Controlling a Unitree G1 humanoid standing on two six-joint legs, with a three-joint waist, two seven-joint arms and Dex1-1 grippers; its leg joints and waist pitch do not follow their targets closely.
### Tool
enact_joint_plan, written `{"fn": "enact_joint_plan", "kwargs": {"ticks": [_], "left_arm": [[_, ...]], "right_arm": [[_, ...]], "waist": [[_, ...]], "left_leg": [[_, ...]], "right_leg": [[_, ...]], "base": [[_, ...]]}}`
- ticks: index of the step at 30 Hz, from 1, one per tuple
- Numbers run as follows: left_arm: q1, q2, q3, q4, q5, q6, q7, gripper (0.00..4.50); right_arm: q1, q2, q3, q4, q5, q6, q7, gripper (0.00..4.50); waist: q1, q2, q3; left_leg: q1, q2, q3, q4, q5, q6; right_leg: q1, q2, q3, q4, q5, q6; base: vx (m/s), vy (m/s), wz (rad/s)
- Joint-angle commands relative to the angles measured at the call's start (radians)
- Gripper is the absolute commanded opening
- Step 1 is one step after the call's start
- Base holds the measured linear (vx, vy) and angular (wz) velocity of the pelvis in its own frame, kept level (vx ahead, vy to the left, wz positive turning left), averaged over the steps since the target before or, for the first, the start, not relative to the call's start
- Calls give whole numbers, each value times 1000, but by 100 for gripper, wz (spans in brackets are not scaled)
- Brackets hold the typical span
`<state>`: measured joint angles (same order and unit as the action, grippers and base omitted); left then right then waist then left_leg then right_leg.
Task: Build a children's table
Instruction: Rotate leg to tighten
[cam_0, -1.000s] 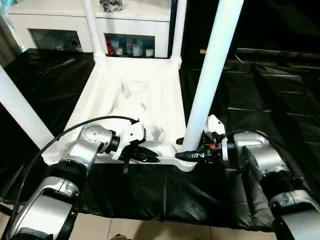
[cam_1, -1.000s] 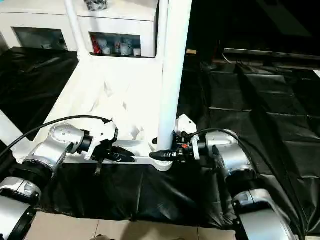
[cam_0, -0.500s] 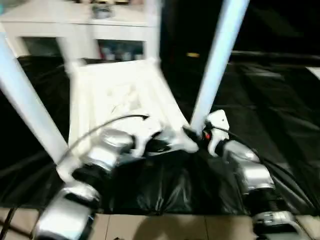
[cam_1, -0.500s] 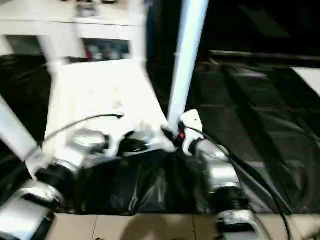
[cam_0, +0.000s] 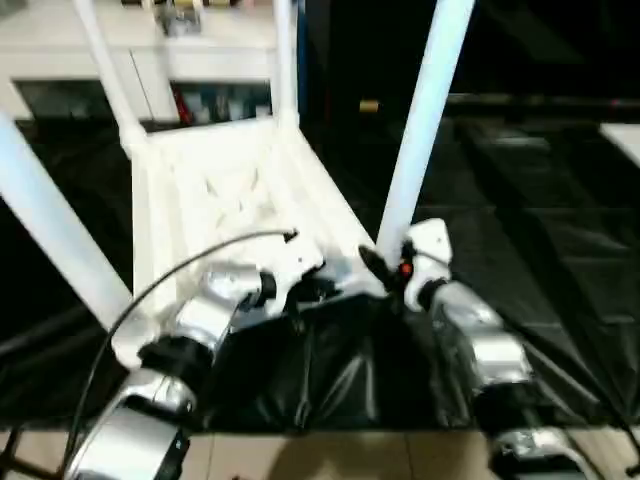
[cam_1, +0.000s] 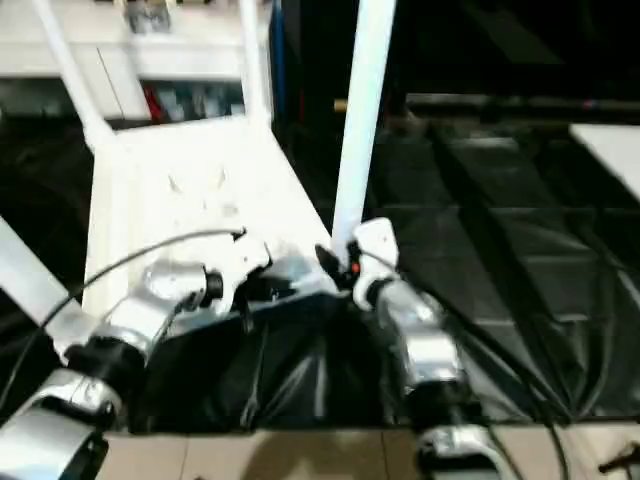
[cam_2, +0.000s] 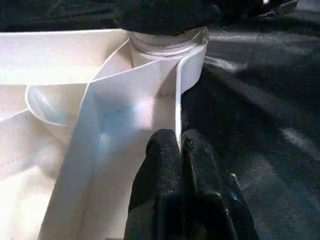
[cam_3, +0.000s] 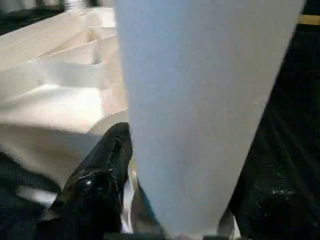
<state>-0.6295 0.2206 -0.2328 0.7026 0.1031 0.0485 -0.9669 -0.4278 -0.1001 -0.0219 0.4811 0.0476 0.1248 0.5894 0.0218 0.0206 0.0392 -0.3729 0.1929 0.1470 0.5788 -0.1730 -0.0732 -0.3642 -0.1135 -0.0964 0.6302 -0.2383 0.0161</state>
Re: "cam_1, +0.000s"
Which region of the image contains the white plastic table top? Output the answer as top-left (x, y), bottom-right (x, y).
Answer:
top-left (81, 113), bottom-right (352, 347)

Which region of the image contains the white plastic table leg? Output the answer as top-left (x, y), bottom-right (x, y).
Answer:
top-left (236, 0), bottom-right (276, 133)
top-left (0, 213), bottom-right (92, 367)
top-left (329, 0), bottom-right (400, 252)
top-left (28, 0), bottom-right (120, 152)

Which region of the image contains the black table mat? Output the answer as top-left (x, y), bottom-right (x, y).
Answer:
top-left (0, 109), bottom-right (640, 434)

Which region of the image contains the red bottle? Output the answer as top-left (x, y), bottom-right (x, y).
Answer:
top-left (146, 86), bottom-right (165, 120)

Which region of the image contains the dark long bar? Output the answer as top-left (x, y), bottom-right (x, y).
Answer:
top-left (404, 93), bottom-right (640, 113)

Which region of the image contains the white glass-door cabinet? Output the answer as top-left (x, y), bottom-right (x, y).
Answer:
top-left (0, 0), bottom-right (275, 122)

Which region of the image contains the white flat board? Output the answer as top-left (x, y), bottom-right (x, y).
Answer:
top-left (567, 122), bottom-right (640, 205)

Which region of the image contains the dark bundle on cabinet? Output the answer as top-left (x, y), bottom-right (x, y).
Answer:
top-left (126, 3), bottom-right (175, 35)

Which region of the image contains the black left camera cable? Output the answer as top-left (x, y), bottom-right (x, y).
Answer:
top-left (0, 226), bottom-right (250, 412)

